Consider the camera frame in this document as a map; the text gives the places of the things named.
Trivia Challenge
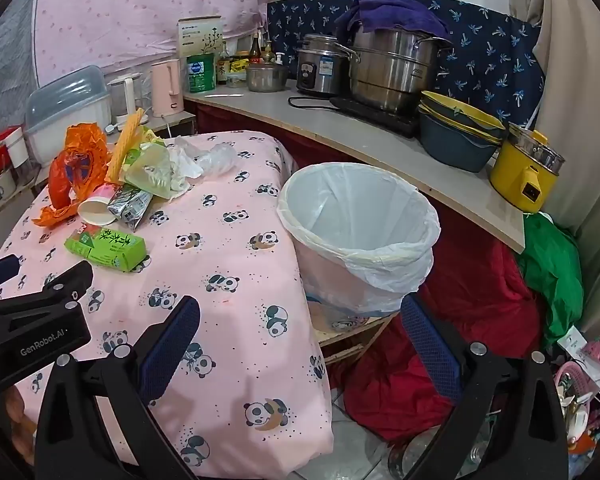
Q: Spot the dark blue yellow-rimmed bowl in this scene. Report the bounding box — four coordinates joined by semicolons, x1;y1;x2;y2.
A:
418;107;503;173
420;91;507;133

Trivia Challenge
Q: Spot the glass jar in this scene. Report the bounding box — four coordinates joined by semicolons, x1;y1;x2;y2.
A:
387;425;486;480

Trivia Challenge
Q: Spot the green box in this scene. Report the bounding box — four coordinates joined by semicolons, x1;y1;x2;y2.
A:
186;53;216;94

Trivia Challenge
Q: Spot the white lidded jar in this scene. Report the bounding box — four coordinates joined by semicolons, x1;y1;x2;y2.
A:
5;132;32;186

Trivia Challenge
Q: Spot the dark green drink carton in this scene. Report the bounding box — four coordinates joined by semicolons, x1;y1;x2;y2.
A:
107;184;153;233

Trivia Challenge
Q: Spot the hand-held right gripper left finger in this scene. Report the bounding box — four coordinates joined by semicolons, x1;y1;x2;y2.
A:
35;296;202;480

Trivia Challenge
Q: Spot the yellow foam fruit net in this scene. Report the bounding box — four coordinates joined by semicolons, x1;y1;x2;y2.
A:
105;107;148;186

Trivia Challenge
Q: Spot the purple towel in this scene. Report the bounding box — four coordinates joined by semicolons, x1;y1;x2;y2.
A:
336;0;453;41

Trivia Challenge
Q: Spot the white dish container clear lid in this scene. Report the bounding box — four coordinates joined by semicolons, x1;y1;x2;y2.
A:
25;65;112;166

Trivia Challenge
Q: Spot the person's left hand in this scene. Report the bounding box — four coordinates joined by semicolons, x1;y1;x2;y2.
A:
5;385;37;467

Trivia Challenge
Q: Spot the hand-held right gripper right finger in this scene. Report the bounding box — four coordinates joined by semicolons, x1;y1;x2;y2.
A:
400;294;567;480

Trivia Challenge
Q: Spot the black induction cooker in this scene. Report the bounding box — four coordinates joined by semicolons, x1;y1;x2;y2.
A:
330;95;423;138

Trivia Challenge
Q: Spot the red cloth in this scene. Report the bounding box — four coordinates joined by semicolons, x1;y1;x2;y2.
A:
325;200;546;443

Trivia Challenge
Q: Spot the light green plastic bag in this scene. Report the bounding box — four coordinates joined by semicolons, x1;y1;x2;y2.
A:
122;127;188;201

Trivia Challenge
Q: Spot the wooden stool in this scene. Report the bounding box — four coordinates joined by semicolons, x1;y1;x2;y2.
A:
307;300;401;367

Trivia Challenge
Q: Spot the large steel steamer pot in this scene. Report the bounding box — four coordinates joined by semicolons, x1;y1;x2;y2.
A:
347;27;453;113

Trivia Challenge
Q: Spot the steel rice cooker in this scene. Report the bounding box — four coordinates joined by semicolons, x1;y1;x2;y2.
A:
296;33;352;97

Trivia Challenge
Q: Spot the yellow electric pot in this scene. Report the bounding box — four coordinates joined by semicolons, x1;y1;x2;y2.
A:
490;122;566;213

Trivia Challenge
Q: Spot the navy printed cloth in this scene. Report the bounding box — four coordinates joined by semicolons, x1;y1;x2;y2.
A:
266;0;546;128

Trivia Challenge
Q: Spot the bright green tea carton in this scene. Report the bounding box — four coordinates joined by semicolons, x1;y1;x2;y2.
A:
64;225;148;273

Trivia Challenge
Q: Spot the green cloth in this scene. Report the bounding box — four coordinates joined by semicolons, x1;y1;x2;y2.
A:
517;212;586;348

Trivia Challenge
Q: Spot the waste bin with white liner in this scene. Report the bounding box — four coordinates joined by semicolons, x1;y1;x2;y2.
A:
277;161;442;317

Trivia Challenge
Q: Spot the small steel pot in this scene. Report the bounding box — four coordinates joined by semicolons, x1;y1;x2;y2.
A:
245;60;290;93

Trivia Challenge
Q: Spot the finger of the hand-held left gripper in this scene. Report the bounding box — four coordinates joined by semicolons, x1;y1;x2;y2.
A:
0;254;21;295
30;260;95;311

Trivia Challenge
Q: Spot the orange plastic bag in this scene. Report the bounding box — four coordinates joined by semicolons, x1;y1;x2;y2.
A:
31;122;112;228

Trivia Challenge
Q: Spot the pink panda printed tablecloth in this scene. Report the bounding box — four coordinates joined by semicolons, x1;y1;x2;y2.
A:
0;130;336;478

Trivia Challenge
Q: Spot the pink paper cup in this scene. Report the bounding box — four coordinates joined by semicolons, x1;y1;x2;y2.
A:
77;182;126;227

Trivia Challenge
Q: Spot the clear crumpled plastic bag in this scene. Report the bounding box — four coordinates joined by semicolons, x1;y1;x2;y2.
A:
195;142;238;176

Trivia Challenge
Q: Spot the cardboard box with plant print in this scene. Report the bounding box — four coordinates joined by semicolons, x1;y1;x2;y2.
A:
176;16;225;58

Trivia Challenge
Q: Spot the beige curtain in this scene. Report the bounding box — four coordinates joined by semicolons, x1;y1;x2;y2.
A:
525;0;600;326

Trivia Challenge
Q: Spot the pink floral cloth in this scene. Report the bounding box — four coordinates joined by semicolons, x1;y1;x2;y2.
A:
32;0;291;78

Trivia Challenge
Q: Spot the pink electric kettle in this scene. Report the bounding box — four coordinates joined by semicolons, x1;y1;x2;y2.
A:
150;58;186;118

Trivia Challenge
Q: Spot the pink plastic basket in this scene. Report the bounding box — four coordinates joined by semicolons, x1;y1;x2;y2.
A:
555;360;600;407

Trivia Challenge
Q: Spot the white electric kettle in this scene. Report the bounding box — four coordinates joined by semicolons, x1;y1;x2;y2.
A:
107;72;146;128

